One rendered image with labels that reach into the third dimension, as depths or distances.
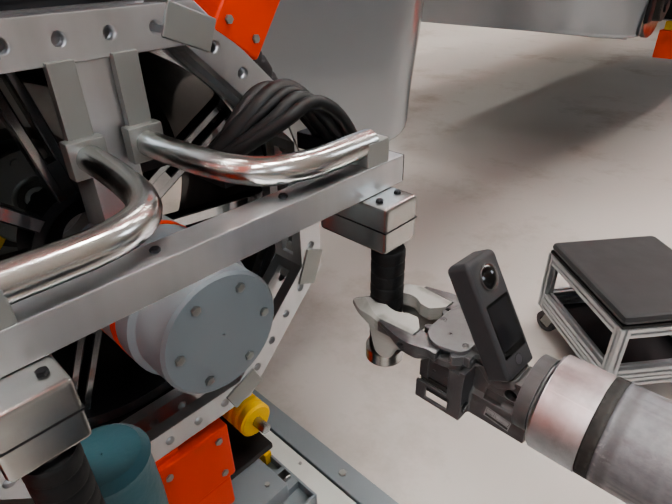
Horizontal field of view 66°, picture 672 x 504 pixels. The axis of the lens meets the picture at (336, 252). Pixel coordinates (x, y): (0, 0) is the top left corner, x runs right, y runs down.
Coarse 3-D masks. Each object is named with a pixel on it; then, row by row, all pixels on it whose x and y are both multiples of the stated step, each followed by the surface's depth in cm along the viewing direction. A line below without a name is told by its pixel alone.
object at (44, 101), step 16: (0, 80) 72; (32, 96) 76; (48, 96) 77; (16, 112) 75; (48, 112) 78; (0, 128) 74; (0, 144) 74; (16, 144) 74; (0, 160) 72; (16, 160) 72; (0, 176) 72; (16, 176) 74; (0, 192) 73; (0, 224) 74; (80, 224) 87
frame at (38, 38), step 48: (144, 0) 51; (192, 0) 50; (0, 48) 44; (48, 48) 43; (96, 48) 45; (144, 48) 48; (192, 48) 52; (240, 48) 56; (240, 96) 59; (288, 144) 67; (288, 240) 78; (288, 288) 76; (240, 384) 75; (192, 432) 71; (0, 480) 53
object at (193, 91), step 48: (0, 96) 50; (192, 96) 72; (48, 144) 55; (48, 192) 58; (192, 192) 91; (240, 192) 81; (48, 240) 62; (96, 336) 67; (96, 384) 75; (144, 384) 76
